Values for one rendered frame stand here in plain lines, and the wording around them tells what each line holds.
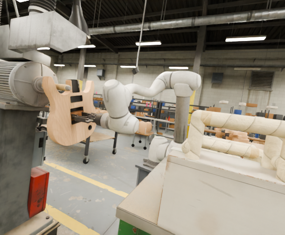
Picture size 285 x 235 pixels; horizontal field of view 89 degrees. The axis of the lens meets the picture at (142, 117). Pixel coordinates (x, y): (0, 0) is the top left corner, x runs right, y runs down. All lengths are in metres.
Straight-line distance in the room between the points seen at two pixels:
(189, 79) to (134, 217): 0.86
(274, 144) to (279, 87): 12.08
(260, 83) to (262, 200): 11.94
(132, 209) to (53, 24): 0.72
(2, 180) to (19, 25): 0.87
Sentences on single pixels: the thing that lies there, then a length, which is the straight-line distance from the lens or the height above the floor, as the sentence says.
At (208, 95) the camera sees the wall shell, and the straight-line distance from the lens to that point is 11.67.
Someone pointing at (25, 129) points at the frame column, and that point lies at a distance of 1.20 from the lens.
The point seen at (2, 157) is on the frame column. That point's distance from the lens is 1.20.
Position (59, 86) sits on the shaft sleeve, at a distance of 0.88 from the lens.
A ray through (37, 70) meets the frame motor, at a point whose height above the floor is 1.33.
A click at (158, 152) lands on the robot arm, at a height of 0.85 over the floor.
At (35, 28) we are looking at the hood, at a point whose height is 1.47.
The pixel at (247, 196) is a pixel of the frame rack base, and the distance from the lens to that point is 0.36.
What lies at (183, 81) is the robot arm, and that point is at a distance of 1.06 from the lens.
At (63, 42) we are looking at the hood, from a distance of 0.78.
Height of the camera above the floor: 1.19
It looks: 3 degrees down
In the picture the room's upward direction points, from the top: 8 degrees clockwise
